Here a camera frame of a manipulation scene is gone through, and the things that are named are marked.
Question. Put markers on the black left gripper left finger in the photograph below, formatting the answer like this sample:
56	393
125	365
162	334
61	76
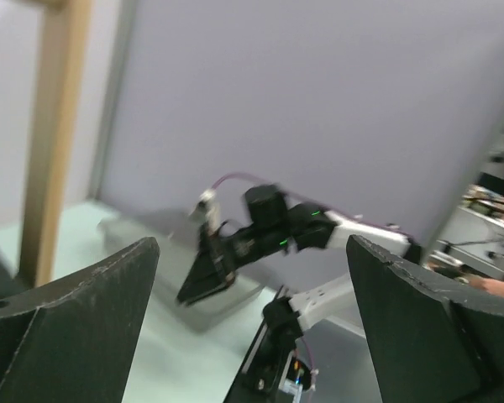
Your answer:
74	339

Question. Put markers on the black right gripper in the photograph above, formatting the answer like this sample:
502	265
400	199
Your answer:
220	256

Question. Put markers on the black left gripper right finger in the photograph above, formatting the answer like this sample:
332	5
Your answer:
431	339

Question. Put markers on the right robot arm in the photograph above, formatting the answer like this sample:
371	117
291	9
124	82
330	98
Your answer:
323	283

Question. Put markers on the person hand in background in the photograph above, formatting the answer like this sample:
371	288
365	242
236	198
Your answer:
491	286

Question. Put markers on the clear plastic bin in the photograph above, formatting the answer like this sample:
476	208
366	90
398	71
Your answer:
177	239

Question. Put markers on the wooden clothes rack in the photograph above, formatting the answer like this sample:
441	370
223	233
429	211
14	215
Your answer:
58	86

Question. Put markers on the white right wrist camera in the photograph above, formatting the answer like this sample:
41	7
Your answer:
207	210

